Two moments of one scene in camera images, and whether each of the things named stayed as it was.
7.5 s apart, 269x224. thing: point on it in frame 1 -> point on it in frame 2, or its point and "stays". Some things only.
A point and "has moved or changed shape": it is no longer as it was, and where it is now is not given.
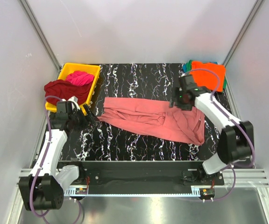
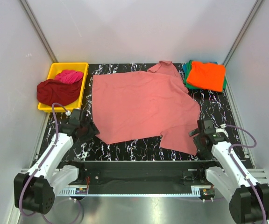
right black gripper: [187, 107] -> [202, 151]
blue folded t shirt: [184, 66] stays
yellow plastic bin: [93, 69] -> [55, 68]
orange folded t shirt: [207, 79] stays
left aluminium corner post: [41, 34] stays
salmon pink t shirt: [153, 116] has moved or changed shape
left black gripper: [86, 120] -> [93, 131]
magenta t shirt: [80, 78] -> [69, 76]
